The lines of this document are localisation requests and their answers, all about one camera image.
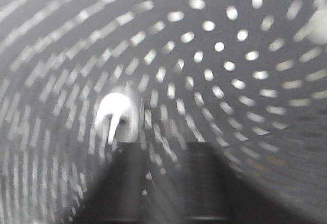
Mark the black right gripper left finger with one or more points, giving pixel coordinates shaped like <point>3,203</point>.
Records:
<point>117,197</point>

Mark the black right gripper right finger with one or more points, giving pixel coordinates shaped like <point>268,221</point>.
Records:
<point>215,195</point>

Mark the black white rotary knob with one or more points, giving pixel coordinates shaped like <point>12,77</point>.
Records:
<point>120,115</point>

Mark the black perforated pegboard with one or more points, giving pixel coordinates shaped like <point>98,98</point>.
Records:
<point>245,77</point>

